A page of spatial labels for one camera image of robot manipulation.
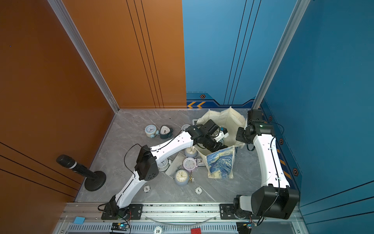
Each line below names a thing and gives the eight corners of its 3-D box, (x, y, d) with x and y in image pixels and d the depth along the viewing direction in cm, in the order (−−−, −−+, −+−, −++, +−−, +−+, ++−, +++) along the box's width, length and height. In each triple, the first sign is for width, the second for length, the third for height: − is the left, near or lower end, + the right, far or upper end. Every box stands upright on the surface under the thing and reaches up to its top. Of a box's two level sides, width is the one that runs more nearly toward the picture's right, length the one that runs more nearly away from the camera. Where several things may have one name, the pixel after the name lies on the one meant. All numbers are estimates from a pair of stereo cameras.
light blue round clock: (149, 141, 103) (148, 137, 99) (144, 132, 108) (142, 127, 104) (160, 135, 106) (159, 131, 102) (154, 126, 111) (153, 122, 107)
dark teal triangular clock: (160, 139, 104) (159, 135, 100) (162, 129, 110) (160, 125, 106) (172, 139, 104) (171, 135, 100) (173, 129, 110) (172, 125, 106)
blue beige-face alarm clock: (174, 185, 83) (173, 183, 80) (175, 172, 88) (175, 169, 85) (189, 185, 83) (188, 183, 80) (189, 172, 88) (189, 169, 85)
